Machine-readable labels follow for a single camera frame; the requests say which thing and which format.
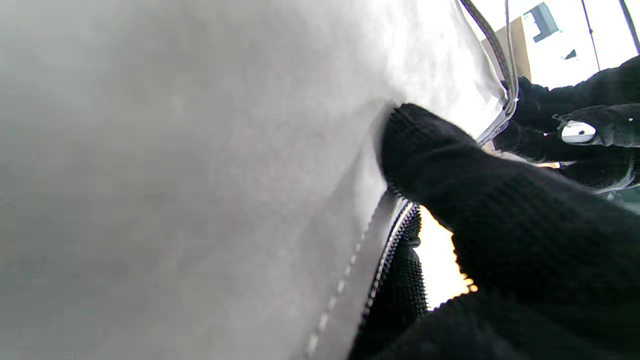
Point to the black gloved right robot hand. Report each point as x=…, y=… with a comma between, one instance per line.
x=525, y=250

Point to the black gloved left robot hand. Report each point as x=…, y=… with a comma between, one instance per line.
x=590, y=130

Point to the grey zippered storage pouch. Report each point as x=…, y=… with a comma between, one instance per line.
x=200, y=175

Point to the black metal stand pole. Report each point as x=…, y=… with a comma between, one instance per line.
x=592, y=35

